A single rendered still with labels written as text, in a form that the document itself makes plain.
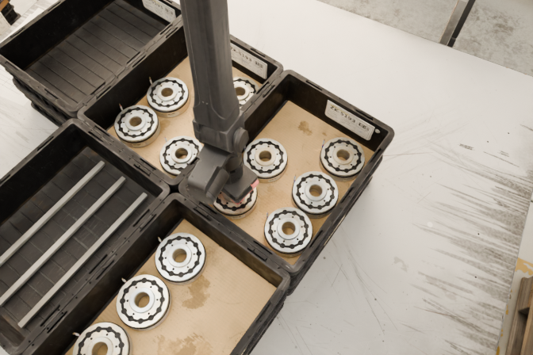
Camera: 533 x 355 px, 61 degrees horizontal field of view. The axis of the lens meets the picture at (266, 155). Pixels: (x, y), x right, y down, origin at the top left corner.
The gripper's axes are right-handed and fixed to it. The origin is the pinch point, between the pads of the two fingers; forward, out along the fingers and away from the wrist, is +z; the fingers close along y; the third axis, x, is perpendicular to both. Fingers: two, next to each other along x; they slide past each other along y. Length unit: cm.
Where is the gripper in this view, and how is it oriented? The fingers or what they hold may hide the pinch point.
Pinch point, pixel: (231, 189)
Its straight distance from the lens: 100.3
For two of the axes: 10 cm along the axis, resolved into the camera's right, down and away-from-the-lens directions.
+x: 6.6, -6.6, 3.6
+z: -0.1, 4.7, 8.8
